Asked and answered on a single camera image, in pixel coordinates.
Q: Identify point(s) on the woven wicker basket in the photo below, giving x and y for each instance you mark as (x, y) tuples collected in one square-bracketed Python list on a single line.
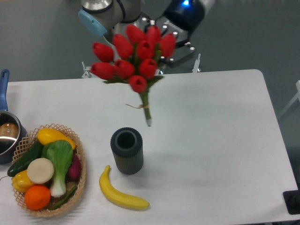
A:
[(24, 146)]

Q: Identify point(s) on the green bok choy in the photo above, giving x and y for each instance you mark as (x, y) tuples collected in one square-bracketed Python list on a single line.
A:
[(60, 153)]

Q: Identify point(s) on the black device at table edge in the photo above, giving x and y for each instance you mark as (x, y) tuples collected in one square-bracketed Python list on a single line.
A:
[(292, 201)]

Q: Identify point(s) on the yellow banana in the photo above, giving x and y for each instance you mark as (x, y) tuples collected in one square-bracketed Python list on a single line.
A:
[(117, 197)]

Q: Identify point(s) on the round beige bun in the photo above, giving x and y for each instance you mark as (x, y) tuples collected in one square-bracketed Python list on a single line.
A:
[(40, 170)]

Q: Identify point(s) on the red tulip bouquet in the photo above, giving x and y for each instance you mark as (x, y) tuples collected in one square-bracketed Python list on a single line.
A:
[(134, 60)]

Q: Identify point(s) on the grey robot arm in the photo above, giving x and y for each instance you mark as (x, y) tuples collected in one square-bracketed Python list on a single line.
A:
[(109, 17)]

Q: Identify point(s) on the orange fruit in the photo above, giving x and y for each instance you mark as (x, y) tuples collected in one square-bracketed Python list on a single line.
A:
[(37, 197)]

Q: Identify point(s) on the dark green cucumber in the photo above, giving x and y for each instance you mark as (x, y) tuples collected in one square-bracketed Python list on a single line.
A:
[(34, 152)]

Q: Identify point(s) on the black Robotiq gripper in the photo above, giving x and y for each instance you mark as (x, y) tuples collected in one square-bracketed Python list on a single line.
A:
[(180, 18)]

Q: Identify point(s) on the purple sweet potato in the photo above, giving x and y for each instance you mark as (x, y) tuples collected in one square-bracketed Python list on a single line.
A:
[(74, 170)]

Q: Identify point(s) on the yellow squash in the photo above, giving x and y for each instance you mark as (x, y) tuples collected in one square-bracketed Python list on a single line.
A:
[(49, 135)]

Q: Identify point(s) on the green bean pod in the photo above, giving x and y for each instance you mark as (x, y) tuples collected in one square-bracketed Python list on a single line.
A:
[(64, 199)]

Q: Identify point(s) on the yellow bell pepper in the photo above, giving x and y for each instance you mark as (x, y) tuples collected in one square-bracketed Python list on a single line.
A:
[(21, 182)]

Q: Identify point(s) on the dark grey ribbed vase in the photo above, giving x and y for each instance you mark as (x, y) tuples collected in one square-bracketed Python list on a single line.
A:
[(127, 148)]

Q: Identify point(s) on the white frame at right edge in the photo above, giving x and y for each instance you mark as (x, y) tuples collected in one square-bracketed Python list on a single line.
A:
[(293, 103)]

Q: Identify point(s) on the blue saucepan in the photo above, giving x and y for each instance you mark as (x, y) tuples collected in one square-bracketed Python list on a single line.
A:
[(11, 129)]

